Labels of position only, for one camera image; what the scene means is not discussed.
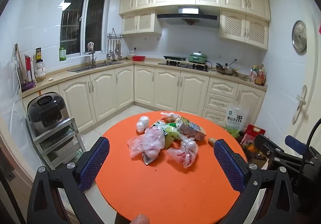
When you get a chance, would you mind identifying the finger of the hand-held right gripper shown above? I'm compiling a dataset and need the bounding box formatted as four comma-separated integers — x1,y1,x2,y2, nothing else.
284,135,313,156
254,134,280,164

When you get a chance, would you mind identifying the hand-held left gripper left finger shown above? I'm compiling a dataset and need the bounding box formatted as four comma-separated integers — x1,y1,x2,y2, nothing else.
27,137,110,224

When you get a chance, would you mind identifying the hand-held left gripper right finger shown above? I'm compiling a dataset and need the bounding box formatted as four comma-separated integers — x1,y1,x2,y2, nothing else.
214,139,296,224

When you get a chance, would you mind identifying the green white plastic wrapper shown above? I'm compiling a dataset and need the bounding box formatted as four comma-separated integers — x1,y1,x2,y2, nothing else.
142,119,181,165

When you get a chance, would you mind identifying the person's left hand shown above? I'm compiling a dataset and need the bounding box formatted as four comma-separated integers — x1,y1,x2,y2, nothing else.
132,214,151,224

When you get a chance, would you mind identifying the cardboard box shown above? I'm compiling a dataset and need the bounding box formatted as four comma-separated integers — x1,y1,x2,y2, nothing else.
241,139,270,168

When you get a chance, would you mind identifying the red gift box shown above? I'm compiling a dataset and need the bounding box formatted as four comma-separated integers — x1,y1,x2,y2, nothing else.
241,124,266,145

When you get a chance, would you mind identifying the white green rice bag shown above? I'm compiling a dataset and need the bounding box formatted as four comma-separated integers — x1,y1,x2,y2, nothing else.
226,106,249,136

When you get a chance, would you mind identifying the metal shelf rack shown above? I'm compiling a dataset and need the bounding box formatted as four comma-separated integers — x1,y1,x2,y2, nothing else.
26,115,87,170

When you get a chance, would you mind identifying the white door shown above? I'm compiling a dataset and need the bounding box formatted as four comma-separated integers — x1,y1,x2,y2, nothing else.
283,13,321,144

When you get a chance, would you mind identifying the white crumpled plastic bag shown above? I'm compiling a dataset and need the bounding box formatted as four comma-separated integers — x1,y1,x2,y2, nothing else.
136,116,150,134

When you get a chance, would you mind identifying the condiment bottles cluster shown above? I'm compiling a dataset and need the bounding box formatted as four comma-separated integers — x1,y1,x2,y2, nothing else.
249,64,267,86

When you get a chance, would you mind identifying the grey rice cooker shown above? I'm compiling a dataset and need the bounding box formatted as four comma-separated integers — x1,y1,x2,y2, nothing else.
27,92,70,135

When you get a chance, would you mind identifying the metal wok pan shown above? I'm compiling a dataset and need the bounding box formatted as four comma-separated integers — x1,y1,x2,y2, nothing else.
216,63,236,75

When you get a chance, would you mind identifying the steel sink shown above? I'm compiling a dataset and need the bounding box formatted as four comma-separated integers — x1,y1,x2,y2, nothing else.
67,61,124,73

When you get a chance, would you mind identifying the glass jar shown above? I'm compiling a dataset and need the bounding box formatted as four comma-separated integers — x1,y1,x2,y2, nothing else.
34,59,47,81

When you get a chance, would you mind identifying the gas stove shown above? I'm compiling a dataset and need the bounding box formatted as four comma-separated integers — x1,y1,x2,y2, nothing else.
158,59,210,72

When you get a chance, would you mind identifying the knife rack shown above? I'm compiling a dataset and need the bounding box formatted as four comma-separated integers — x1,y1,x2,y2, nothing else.
21,54,37,92

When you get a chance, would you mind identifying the green electric pot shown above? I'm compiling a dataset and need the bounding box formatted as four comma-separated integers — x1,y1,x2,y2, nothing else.
188,51,210,62

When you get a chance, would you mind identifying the green bottle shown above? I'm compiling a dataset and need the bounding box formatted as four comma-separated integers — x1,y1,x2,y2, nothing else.
59,43,67,62

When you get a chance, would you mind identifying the wooden cutting board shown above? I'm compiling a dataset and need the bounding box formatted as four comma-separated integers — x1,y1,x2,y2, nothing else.
14,43,27,86

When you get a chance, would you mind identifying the kitchen window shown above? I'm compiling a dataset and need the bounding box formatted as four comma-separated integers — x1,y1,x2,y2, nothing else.
60,0,108,57

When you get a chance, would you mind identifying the range hood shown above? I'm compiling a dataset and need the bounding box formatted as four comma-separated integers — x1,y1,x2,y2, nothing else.
157,6,218,29

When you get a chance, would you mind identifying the black cable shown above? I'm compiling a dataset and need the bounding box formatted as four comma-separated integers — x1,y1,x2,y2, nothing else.
302,117,321,172

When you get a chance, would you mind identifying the cream door handle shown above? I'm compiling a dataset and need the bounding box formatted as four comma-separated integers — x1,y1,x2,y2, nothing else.
292,85,308,124

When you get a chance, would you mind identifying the wall utensil rack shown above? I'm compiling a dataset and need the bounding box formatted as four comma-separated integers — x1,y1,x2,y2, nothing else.
107,28,127,40

